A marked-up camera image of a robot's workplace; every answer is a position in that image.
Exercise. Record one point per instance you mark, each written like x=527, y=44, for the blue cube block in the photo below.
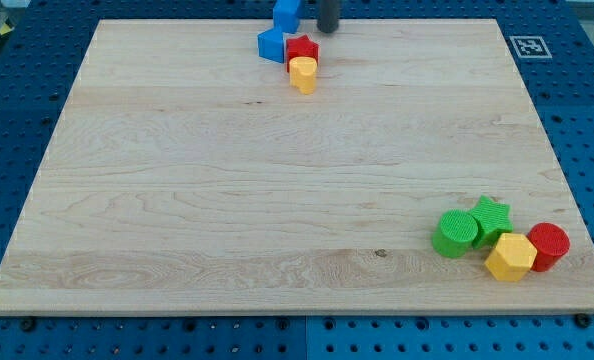
x=287, y=14

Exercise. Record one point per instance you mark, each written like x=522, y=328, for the yellow heart block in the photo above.
x=303, y=72

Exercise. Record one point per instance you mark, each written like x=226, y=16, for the light wooden board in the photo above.
x=186, y=177

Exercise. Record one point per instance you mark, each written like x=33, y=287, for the red star block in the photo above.
x=301, y=46

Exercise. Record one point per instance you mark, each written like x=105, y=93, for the blue pentagon block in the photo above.
x=271, y=45

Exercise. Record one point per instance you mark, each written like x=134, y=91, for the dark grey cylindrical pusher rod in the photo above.
x=328, y=16

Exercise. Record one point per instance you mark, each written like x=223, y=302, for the green cylinder block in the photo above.
x=455, y=233

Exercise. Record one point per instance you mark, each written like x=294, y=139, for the green star block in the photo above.
x=493, y=219

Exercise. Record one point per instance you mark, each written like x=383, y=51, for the yellow hexagon block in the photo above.
x=512, y=257

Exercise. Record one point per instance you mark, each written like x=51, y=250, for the red cylinder block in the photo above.
x=551, y=243

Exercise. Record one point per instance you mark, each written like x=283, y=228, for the white fiducial marker tag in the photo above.
x=530, y=47

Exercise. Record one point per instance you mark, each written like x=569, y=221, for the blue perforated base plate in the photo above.
x=38, y=64

